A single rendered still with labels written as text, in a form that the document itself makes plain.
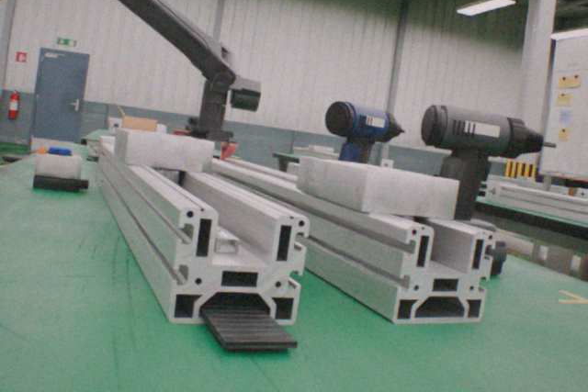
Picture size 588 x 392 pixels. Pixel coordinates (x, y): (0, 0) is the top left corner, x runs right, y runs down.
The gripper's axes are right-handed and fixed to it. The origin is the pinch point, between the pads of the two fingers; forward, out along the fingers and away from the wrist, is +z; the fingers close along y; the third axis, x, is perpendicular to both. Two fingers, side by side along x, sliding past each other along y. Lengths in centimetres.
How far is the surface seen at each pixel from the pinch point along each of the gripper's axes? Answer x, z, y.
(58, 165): -22.8, 1.3, -31.6
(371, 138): -40.0, -11.6, 18.1
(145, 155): -55, -4, -22
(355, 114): -42.8, -14.9, 12.6
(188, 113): 1066, -38, 223
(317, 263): -71, 4, -4
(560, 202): 27, -3, 146
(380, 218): -82, -3, -4
